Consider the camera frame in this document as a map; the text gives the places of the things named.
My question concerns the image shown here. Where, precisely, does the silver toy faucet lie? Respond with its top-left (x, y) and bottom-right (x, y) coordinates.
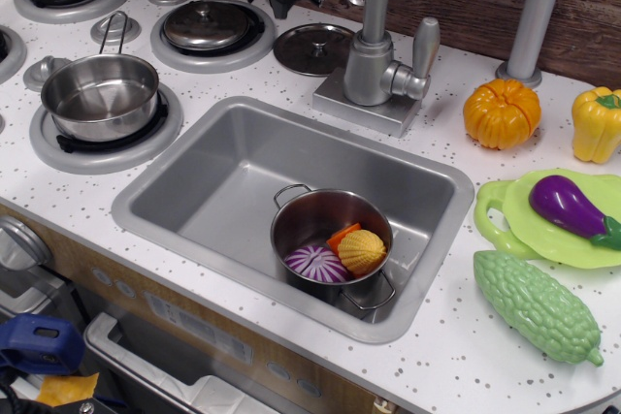
top-left (311, 0), bottom-right (441, 138)

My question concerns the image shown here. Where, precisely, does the steel lid on burner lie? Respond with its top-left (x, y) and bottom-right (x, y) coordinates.
top-left (163, 0), bottom-right (251, 51)

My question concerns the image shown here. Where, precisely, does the dark steel lid on counter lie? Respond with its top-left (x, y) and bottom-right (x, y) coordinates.
top-left (273, 23), bottom-right (354, 77)

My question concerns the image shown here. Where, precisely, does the grey stove knob middle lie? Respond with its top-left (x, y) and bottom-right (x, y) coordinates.
top-left (90, 13), bottom-right (142, 45)

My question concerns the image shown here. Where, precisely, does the steel saucepan on burner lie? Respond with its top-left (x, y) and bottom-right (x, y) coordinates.
top-left (41, 41), bottom-right (159, 143)

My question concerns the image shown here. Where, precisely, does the grey toy sink basin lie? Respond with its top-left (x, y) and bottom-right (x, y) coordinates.
top-left (112, 96), bottom-right (474, 343)

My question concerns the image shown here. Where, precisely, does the steel pot in sink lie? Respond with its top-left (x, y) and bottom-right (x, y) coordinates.
top-left (271, 183), bottom-right (396, 312)

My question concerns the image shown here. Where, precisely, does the grey stove knob left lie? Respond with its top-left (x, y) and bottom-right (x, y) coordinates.
top-left (23, 55), bottom-right (70, 92)

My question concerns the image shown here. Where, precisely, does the orange toy carrot piece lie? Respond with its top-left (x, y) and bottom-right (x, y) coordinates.
top-left (326, 222), bottom-right (362, 255)

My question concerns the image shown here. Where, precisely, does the orange toy pumpkin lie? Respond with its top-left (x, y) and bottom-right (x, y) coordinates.
top-left (463, 79), bottom-right (541, 150)

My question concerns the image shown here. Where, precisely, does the yellow toy corn piece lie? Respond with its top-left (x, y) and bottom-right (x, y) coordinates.
top-left (338, 230), bottom-right (387, 276)

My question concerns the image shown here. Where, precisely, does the purple white toy onion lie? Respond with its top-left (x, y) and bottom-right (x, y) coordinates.
top-left (284, 245), bottom-right (352, 283)

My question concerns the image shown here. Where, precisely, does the light green toy plate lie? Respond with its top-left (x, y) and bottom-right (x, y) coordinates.
top-left (474, 169), bottom-right (620, 270)

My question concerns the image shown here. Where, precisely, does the yellow toy bell pepper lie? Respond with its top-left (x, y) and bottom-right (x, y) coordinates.
top-left (572, 87), bottom-right (620, 164)

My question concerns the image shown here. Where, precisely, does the purple toy eggplant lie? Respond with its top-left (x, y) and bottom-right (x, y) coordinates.
top-left (529, 175), bottom-right (620, 251)

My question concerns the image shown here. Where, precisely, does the toy oven door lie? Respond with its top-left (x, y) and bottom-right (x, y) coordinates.
top-left (83, 308), bottom-right (306, 413)

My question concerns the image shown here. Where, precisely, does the blue clamp tool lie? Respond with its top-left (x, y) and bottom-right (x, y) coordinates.
top-left (1, 313), bottom-right (85, 375)

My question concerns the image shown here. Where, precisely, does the green toy bitter gourd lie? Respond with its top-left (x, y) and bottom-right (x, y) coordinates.
top-left (474, 250), bottom-right (604, 366)

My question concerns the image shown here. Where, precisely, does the yellow tape piece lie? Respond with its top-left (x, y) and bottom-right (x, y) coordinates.
top-left (36, 372), bottom-right (100, 407)

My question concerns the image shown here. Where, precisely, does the back right burner grey ring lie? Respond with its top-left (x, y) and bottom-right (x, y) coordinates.
top-left (149, 0), bottom-right (278, 76)

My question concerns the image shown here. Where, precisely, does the burner grey ring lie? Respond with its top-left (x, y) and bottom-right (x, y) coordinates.
top-left (149, 0), bottom-right (278, 76)
top-left (28, 81), bottom-right (184, 176)

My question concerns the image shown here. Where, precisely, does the front burner grey ring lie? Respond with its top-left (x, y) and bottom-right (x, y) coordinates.
top-left (28, 81), bottom-right (184, 176)

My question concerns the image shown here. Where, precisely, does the grey vertical post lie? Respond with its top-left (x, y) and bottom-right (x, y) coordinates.
top-left (496, 0), bottom-right (556, 87)

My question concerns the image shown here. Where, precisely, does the left edge burner ring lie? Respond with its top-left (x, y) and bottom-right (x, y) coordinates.
top-left (0, 24), bottom-right (28, 85)

